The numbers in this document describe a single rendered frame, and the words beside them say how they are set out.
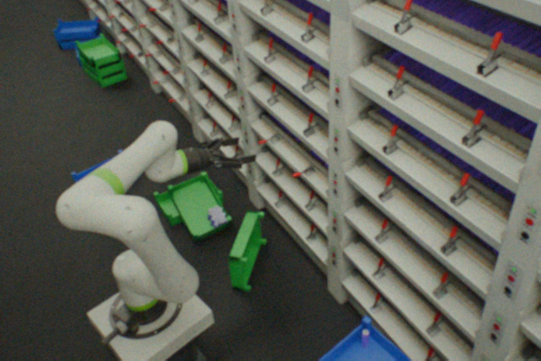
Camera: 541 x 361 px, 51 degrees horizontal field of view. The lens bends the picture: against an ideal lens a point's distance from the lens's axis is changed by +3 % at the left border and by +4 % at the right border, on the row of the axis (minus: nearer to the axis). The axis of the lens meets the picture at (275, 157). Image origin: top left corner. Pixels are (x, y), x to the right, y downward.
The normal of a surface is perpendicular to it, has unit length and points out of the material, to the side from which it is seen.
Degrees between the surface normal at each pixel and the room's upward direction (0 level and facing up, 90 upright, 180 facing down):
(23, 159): 0
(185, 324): 2
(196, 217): 23
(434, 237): 17
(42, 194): 0
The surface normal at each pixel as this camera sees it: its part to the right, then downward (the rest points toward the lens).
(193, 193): 0.15, -0.53
